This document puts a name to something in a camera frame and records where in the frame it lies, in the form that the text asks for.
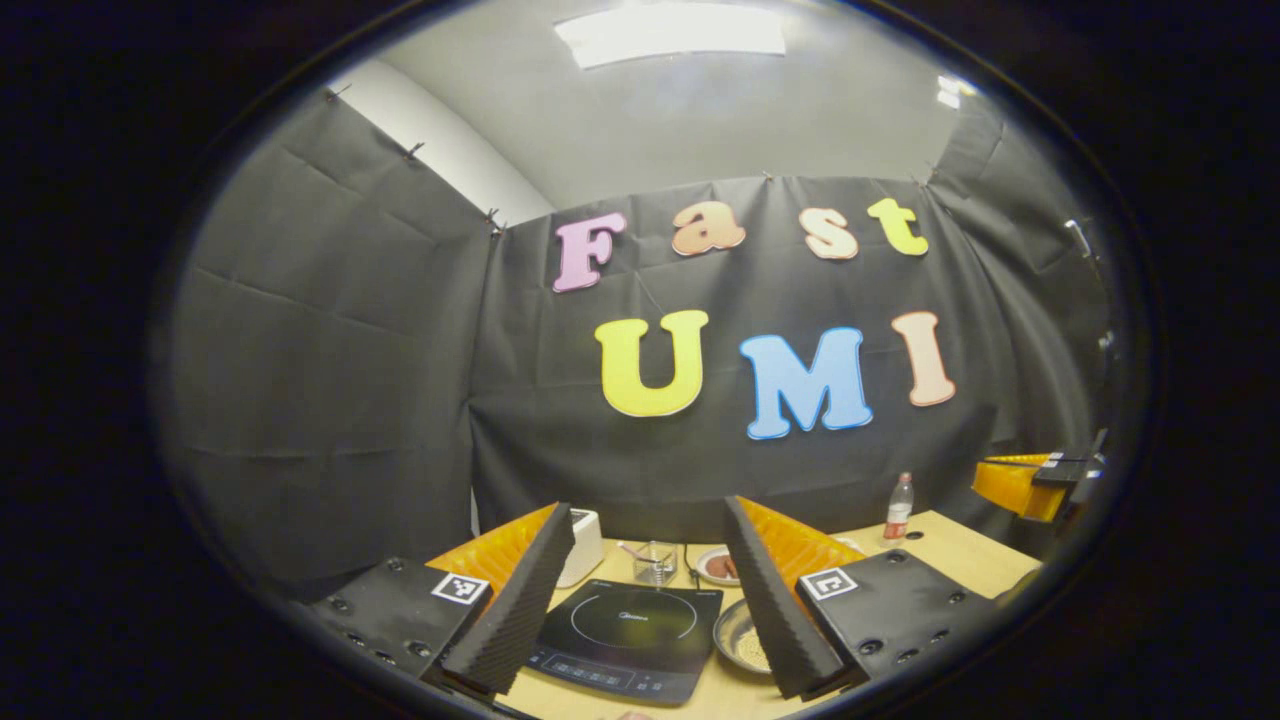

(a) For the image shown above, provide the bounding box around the large ceiling light panel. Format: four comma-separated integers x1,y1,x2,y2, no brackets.
555,2,788,69

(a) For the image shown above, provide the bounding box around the wire mesh basket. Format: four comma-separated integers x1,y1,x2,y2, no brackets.
633,541,679,587

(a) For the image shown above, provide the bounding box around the black induction cooktop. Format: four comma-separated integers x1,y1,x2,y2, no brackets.
525,578,724,706

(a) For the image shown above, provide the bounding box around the white toaster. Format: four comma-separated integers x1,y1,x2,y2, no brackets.
557,508,605,589

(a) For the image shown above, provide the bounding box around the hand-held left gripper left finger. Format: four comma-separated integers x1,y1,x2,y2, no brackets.
300,502,577,699

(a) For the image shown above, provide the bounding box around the black backdrop cloth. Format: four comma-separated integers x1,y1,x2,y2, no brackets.
160,90,1116,601

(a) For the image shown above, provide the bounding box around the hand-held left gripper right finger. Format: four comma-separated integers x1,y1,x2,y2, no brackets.
722,495,1011,701

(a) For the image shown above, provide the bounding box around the clear plastic water bottle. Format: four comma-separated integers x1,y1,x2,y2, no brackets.
884,472,914,541

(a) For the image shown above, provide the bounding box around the stainless steel pot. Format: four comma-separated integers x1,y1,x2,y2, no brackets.
713,597,776,676

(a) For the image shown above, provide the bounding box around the white round plate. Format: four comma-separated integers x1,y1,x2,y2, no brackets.
695,546,741,588

